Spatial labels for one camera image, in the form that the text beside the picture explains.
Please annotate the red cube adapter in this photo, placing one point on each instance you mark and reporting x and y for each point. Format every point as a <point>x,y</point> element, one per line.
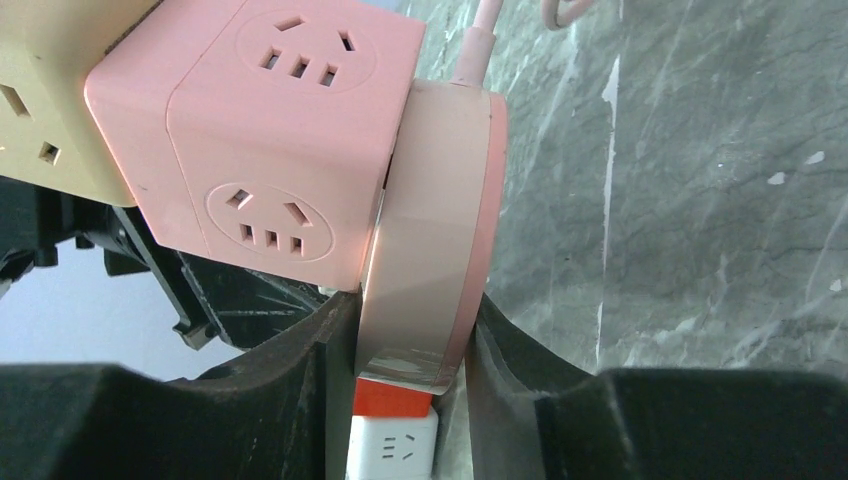
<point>374,399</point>

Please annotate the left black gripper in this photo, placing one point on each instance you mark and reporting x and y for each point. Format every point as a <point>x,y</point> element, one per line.
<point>279,411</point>

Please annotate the beige cube adapter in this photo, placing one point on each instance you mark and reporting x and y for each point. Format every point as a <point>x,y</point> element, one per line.
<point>48,136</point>

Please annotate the pink cube adapter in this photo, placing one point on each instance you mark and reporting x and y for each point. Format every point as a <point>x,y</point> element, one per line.
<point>259,133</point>

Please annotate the pink round socket base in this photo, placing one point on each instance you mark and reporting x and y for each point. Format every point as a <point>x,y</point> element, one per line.
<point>434,238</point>

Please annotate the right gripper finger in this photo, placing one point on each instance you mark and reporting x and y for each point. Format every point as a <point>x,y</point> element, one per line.
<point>533,415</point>

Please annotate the white cube adapter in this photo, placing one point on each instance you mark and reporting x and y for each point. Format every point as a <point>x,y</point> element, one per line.
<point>392,447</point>

